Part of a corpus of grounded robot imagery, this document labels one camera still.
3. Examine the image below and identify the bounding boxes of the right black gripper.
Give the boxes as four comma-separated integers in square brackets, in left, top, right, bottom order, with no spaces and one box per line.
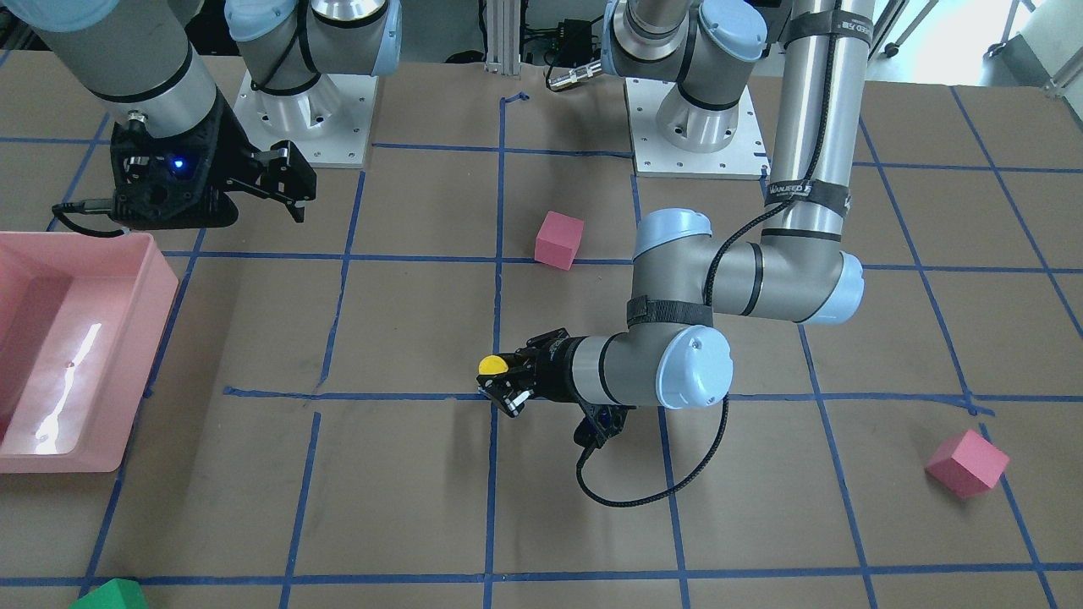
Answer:
[110,93,317,228]

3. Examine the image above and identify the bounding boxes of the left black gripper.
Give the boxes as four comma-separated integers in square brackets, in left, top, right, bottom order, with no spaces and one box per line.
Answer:
[477,328,580,419]

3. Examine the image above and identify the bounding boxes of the yellow push button switch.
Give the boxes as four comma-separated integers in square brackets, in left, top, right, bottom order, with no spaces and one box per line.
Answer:
[477,354,510,376]

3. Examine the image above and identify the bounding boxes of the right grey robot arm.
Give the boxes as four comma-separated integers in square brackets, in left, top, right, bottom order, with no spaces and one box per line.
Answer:
[5,1,402,239]

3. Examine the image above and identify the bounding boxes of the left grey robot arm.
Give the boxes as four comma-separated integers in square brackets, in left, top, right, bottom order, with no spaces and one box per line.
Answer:
[477,1,874,417]

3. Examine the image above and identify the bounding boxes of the pink cube centre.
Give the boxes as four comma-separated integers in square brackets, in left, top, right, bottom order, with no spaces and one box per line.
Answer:
[533,211,585,271]

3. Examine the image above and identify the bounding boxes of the pink cube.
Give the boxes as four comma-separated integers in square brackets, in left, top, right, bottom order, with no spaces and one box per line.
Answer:
[925,431,1010,500]
[533,211,585,271]

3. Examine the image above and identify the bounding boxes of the pink plastic bin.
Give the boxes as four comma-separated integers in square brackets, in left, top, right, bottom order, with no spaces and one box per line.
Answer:
[1,232,179,474]

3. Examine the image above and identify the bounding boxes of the green cube near bin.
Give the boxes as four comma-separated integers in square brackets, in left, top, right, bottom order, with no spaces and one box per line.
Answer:
[69,579,151,609]

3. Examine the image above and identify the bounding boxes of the pink cube far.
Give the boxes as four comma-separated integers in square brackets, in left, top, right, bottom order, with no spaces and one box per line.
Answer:
[925,431,1010,500]

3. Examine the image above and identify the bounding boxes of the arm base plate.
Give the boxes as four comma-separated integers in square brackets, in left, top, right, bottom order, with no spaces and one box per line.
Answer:
[625,78,770,180]
[234,73,382,168]

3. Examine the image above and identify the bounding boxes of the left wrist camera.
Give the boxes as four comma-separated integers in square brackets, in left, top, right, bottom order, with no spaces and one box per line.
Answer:
[573,402,635,450]

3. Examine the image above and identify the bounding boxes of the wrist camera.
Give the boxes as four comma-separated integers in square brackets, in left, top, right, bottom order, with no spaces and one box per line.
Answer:
[573,402,635,450]
[106,151,239,230]

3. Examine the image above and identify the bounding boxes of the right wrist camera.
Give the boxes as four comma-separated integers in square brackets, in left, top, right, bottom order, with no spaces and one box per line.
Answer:
[106,151,239,230]

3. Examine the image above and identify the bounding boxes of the aluminium frame post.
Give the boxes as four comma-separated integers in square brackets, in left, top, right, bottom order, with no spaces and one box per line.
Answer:
[483,0,525,80]

